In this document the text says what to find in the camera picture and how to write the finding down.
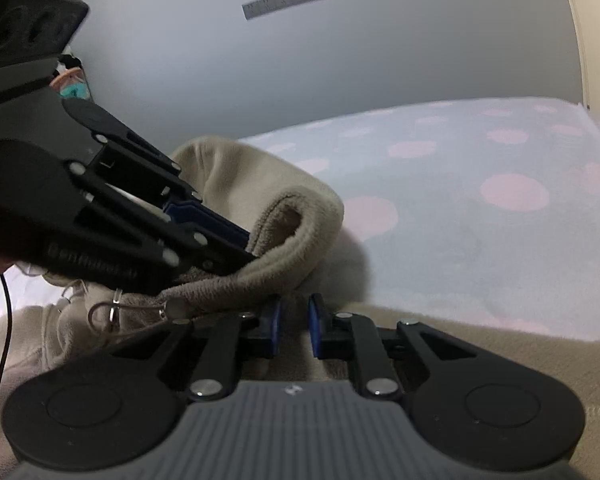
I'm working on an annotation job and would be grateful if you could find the beige fleece garment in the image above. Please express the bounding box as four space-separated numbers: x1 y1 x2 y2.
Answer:
0 136 600 479

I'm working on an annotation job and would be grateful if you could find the polka dot bed sheet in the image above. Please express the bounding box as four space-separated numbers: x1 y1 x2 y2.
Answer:
0 96 600 344

